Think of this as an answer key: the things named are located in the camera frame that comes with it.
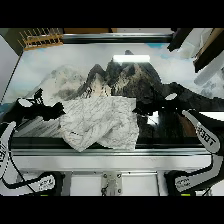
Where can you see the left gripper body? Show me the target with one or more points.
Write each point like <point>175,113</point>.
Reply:
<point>55,111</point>

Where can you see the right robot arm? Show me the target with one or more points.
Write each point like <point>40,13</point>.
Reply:
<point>209,140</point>

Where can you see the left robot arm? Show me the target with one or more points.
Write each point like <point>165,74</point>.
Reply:
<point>7,140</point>

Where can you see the white patterned garment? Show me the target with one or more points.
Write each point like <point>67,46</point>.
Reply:
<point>100,123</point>

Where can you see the wooden rack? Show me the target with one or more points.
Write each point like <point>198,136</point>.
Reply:
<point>41,40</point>

